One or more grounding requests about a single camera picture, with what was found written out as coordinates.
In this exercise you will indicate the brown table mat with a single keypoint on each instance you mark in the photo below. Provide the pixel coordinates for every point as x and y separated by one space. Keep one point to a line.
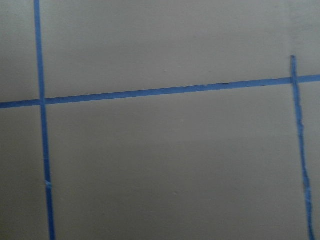
159 119

